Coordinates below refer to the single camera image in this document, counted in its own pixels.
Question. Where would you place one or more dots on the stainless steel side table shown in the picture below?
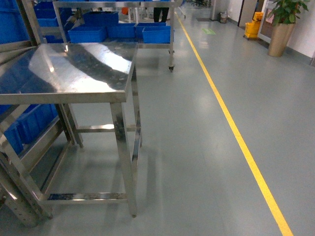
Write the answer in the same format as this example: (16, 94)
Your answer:
(66, 74)

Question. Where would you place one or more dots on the gold planter with plant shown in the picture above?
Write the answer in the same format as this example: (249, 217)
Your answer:
(285, 15)

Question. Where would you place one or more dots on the stainless steel shelf rack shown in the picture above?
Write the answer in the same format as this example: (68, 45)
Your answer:
(19, 32)

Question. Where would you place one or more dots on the yellow mop bucket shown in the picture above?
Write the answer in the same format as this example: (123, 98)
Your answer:
(252, 28)

